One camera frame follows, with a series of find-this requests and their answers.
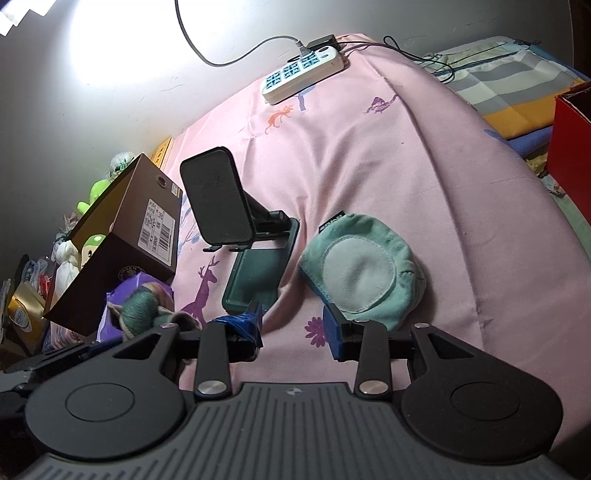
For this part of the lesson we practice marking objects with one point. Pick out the black folding phone stand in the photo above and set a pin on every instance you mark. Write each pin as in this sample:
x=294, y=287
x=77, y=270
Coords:
x=217, y=198

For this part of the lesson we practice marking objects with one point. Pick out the yellow box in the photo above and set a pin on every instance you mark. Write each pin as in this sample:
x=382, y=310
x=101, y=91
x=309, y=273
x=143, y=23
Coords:
x=25, y=318

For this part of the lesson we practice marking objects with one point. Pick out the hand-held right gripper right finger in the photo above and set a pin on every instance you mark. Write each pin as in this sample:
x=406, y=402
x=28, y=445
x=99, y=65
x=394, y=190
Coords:
x=332, y=328

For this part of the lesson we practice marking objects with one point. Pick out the green plush toy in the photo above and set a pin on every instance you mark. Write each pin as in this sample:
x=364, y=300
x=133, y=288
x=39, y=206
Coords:
x=92, y=249
x=94, y=196

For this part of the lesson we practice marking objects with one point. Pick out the striped blanket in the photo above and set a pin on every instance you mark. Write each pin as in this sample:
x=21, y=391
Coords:
x=508, y=87

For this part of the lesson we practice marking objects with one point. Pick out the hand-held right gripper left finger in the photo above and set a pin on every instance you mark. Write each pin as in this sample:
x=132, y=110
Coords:
x=244, y=325

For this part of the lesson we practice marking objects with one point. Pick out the striped socks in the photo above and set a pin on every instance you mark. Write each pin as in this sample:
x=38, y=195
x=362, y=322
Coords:
x=143, y=309

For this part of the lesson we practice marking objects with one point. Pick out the red box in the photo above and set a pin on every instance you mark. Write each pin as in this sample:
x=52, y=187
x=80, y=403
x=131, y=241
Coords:
x=572, y=147

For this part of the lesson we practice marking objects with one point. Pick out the wooden strip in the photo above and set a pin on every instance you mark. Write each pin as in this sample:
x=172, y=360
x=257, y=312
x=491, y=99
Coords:
x=162, y=152

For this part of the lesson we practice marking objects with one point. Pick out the teal knit hat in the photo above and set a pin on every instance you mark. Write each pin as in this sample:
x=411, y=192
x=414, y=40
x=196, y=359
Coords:
x=360, y=267

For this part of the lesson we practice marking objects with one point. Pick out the white fluffy plush toy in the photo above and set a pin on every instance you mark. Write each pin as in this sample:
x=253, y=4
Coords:
x=121, y=162

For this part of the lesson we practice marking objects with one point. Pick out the pink printed bedsheet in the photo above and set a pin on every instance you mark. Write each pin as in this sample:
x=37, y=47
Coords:
x=392, y=175

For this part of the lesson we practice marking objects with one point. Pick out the black plug adapter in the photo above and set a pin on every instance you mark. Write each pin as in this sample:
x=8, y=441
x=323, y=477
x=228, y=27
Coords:
x=322, y=41

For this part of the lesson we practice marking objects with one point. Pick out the brown cardboard shoe box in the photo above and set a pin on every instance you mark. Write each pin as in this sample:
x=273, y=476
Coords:
x=138, y=221

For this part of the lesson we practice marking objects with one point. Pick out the white power strip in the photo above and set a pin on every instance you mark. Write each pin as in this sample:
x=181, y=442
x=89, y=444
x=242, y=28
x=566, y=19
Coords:
x=300, y=74

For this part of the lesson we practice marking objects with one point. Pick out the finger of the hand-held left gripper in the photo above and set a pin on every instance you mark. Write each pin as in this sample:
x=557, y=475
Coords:
x=78, y=353

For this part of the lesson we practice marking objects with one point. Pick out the purple tissue packet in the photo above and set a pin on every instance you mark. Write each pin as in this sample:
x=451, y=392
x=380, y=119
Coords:
x=115, y=304

